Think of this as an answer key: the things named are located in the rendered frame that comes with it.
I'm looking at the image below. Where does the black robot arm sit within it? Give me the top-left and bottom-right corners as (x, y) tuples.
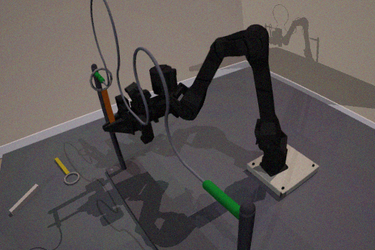
(125, 24), (288, 177)

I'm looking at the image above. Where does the yellow handled loop tool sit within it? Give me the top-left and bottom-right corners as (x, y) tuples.
(55, 157), (80, 185)

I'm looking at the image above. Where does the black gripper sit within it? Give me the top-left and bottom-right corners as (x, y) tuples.
(102, 95), (162, 144)

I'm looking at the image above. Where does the grey loop with orange handle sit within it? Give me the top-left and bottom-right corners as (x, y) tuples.
(89, 67), (115, 123)

